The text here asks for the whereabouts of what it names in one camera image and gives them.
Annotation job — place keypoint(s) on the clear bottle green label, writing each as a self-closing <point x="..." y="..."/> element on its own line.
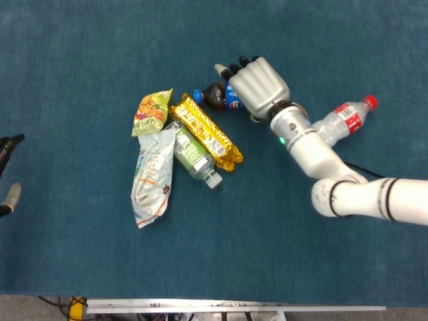
<point x="194" y="157"/>

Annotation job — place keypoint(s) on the cola bottle blue cap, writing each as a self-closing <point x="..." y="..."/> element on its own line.
<point x="215" y="95"/>

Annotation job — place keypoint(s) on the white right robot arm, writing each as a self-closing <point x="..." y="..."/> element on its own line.
<point x="317" y="157"/>

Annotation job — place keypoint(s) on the aluminium rail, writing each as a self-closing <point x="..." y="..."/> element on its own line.
<point x="234" y="306"/>

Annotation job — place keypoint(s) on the yellow plastic part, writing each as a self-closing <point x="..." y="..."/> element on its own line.
<point x="77" y="309"/>

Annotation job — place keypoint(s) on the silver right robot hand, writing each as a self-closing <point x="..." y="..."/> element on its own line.
<point x="261" y="87"/>

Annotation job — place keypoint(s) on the clear bottle red label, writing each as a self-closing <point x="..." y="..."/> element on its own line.
<point x="347" y="117"/>

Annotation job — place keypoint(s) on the blue felt table cloth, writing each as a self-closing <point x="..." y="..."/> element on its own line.
<point x="100" y="67"/>

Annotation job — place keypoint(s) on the yellow green snack bag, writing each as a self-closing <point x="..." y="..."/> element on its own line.
<point x="150" y="113"/>

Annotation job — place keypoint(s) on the white snack bag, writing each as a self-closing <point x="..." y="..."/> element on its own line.
<point x="152" y="174"/>

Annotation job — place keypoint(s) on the gold foil biscuit package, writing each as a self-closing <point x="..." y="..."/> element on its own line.
<point x="204" y="130"/>

